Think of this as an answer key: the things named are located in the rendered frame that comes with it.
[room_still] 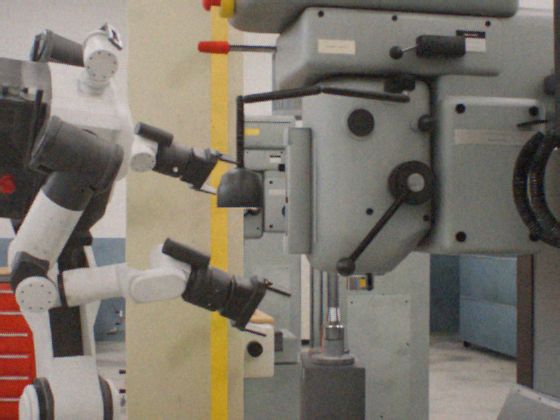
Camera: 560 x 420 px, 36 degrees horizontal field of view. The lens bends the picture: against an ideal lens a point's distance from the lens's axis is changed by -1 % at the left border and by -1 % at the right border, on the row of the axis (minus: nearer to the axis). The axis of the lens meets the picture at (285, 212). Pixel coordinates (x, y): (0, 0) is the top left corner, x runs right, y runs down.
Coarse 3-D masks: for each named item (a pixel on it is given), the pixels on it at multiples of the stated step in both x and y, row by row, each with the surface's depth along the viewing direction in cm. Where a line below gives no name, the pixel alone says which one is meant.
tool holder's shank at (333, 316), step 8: (328, 272) 181; (328, 280) 181; (336, 280) 181; (328, 288) 181; (336, 288) 181; (328, 296) 181; (336, 296) 181; (328, 304) 181; (336, 304) 181; (328, 312) 181; (336, 312) 180; (328, 320) 180; (336, 320) 180
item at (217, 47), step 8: (200, 48) 153; (208, 48) 154; (216, 48) 154; (224, 48) 154; (232, 48) 155; (240, 48) 155; (248, 48) 155; (256, 48) 156; (264, 48) 156; (272, 48) 156
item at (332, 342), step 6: (324, 336) 180; (330, 336) 179; (336, 336) 179; (342, 336) 180; (324, 342) 180; (330, 342) 179; (336, 342) 179; (342, 342) 180; (324, 348) 180; (330, 348) 179; (336, 348) 179; (342, 348) 180; (324, 354) 180; (330, 354) 179; (336, 354) 179; (342, 354) 180
